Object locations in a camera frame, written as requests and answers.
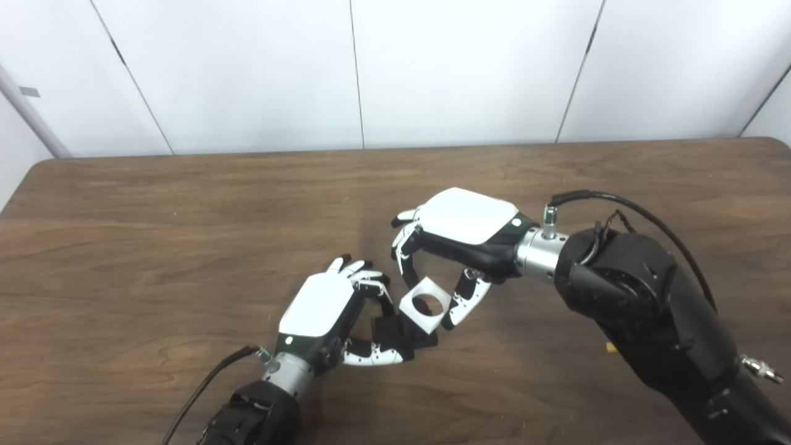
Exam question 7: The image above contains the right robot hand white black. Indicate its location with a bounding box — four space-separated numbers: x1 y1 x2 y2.
391 187 538 330

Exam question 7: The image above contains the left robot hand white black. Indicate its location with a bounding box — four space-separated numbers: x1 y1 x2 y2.
275 253 413 375

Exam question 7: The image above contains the black peg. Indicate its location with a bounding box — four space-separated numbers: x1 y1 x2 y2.
370 312 439 362

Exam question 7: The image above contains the white square piece with hole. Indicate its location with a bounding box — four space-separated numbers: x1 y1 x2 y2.
399 278 450 334

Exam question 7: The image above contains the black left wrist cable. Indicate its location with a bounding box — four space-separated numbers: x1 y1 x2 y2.
162 345 273 445

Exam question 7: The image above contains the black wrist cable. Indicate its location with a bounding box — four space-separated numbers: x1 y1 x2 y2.
162 345 273 445
547 190 785 384

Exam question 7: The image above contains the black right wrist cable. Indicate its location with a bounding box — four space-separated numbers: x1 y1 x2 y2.
547 190 785 384

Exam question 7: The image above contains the grey wall corner strip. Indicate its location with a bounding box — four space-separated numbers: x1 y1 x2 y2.
0 62 72 159

